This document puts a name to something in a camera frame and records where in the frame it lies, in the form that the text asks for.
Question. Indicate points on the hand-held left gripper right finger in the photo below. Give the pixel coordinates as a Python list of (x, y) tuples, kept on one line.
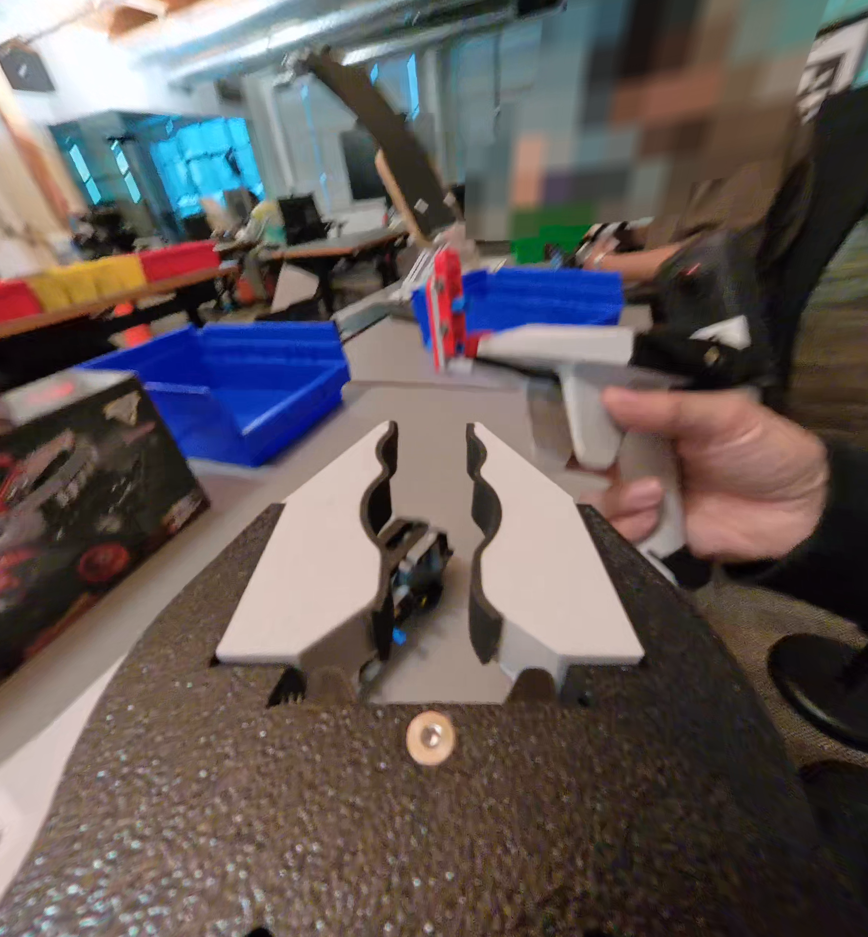
[(558, 585)]

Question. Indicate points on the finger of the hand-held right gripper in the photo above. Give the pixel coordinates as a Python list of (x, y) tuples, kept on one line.
[(566, 344)]

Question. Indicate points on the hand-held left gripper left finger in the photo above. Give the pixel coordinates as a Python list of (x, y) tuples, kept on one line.
[(302, 585)]

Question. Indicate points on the black toy chassis assembly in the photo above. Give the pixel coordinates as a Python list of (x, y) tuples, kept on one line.
[(416, 564)]

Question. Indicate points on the red toy beam assembly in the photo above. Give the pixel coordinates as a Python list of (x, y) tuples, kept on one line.
[(445, 307)]

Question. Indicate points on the person's right forearm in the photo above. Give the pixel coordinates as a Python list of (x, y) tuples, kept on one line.
[(866, 527)]

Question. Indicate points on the grey desk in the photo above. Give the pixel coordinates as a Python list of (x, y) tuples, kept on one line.
[(258, 490)]

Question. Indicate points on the person's right hand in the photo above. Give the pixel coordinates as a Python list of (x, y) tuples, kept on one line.
[(749, 483)]

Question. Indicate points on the blue plastic bin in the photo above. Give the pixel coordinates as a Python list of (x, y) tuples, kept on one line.
[(258, 395), (551, 300)]

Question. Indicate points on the black toy set box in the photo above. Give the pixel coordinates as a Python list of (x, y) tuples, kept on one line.
[(60, 512)]

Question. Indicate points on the black framed poster on easel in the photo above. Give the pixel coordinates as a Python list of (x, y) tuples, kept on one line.
[(837, 66)]

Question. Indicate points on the long wooden table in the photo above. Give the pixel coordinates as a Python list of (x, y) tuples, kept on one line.
[(53, 316)]

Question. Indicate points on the row of yellow plastic bins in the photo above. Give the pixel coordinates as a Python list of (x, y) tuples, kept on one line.
[(86, 282)]

